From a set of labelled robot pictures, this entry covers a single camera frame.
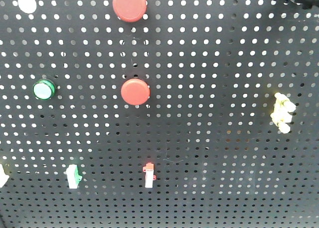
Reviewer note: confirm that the green round button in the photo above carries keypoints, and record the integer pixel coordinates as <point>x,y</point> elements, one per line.
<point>44,89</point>

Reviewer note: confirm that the lower red round button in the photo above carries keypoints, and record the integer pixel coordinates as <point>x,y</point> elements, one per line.
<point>135,91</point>

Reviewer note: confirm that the upper red round button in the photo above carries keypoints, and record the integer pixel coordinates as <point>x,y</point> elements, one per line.
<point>130,10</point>

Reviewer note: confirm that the red round button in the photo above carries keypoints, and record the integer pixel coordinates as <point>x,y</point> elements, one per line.
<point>130,10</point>
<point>135,91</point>

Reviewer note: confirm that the green-based white toggle switch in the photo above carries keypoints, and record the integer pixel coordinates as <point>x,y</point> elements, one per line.
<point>73,176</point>

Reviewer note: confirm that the left white toggle switch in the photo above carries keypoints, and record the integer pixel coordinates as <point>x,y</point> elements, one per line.
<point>3,176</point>

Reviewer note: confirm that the black perforated pegboard panel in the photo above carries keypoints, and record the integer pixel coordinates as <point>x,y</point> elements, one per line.
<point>212,66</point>

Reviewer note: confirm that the white round plug on pegboard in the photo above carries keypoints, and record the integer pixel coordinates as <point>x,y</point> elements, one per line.
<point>27,6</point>

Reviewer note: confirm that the red-based white toggle switch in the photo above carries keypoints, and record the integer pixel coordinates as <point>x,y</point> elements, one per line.
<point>148,169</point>

